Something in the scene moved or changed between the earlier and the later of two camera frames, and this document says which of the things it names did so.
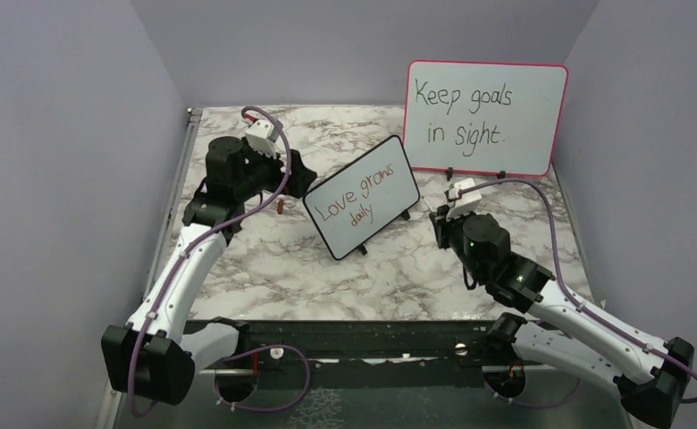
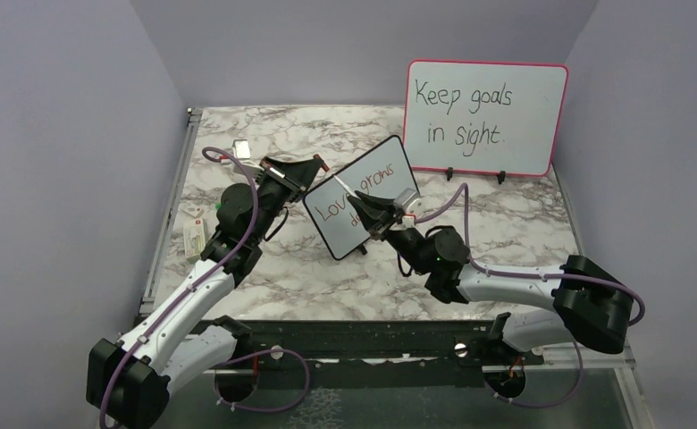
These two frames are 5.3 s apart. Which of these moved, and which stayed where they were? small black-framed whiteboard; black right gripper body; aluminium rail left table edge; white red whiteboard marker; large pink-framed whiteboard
Moved: white red whiteboard marker; black right gripper body
Stayed: small black-framed whiteboard; aluminium rail left table edge; large pink-framed whiteboard
